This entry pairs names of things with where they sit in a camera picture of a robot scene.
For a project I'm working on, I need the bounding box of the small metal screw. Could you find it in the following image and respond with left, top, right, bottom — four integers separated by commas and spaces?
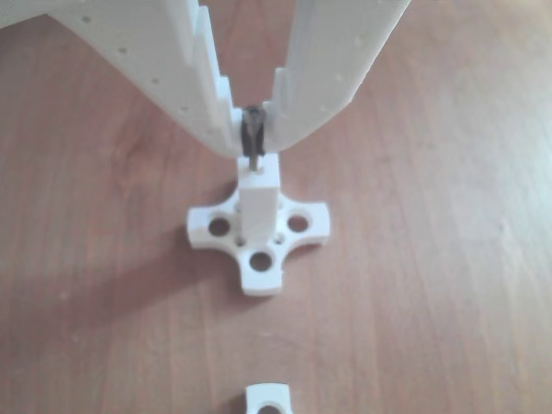
241, 105, 267, 172

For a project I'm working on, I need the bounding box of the white cross-base post stand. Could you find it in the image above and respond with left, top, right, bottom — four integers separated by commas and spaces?
186, 154, 334, 298
245, 382, 292, 414

